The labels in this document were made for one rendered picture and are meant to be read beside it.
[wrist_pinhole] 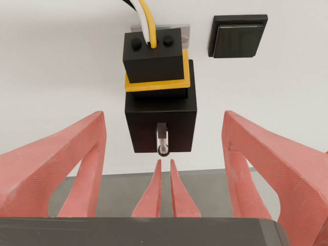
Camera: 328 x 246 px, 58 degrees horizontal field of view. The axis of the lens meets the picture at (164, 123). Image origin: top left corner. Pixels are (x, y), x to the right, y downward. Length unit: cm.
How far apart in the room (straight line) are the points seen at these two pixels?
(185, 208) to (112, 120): 15
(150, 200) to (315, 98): 21
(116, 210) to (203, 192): 43
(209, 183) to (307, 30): 123
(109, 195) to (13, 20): 131
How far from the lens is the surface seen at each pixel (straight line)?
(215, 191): 146
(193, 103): 17
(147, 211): 25
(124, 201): 151
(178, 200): 26
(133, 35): 16
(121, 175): 52
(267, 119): 37
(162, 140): 22
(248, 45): 25
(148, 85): 16
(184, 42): 25
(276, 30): 26
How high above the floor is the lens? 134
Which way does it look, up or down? 79 degrees down
